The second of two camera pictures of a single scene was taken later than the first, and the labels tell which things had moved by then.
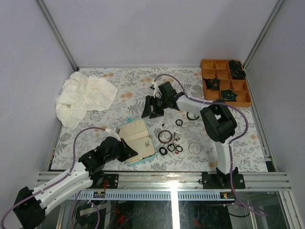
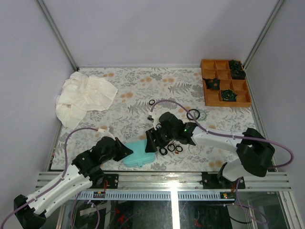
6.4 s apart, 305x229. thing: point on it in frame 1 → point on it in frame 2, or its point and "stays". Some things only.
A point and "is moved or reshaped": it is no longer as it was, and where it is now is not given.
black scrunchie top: (235, 64) stays
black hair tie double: (159, 150) stays
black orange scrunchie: (212, 84) stays
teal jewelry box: (136, 133) is moved or reshaped
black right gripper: (147, 112) → (151, 135)
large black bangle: (191, 119) stays
